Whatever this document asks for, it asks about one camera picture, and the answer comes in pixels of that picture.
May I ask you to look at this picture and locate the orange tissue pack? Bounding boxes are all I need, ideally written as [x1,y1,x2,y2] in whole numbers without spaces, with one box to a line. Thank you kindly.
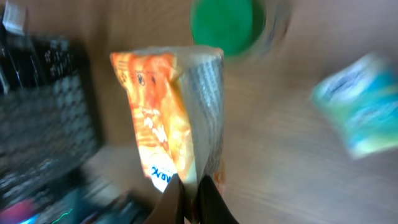
[110,45,225,195]

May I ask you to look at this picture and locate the grey plastic mesh basket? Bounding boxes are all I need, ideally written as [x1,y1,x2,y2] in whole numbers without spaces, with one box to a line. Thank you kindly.
[1,34,103,207]

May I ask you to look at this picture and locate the teal tissue pack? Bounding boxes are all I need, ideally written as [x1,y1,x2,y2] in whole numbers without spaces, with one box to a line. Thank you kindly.
[310,53,397,159]

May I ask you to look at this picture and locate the green lid white jar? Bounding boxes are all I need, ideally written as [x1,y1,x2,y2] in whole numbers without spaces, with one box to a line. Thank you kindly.
[190,0,292,60]

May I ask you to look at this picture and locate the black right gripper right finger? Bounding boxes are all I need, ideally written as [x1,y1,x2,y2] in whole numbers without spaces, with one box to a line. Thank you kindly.
[197,175,239,224]

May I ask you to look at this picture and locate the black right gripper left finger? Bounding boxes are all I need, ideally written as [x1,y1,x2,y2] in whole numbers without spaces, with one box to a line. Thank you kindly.
[144,174,184,224]

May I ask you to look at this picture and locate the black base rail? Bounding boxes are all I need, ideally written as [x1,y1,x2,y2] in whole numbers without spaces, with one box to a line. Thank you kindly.
[1,179,149,224]

